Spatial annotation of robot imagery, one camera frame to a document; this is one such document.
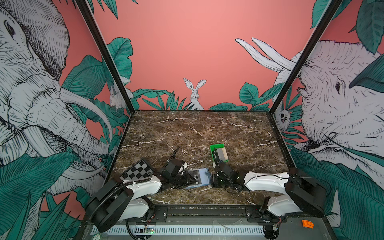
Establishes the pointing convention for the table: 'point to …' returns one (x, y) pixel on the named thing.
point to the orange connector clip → (307, 223)
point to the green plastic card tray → (211, 147)
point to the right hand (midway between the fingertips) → (207, 182)
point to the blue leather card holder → (204, 176)
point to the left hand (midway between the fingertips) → (196, 180)
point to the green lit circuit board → (149, 230)
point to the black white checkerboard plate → (140, 171)
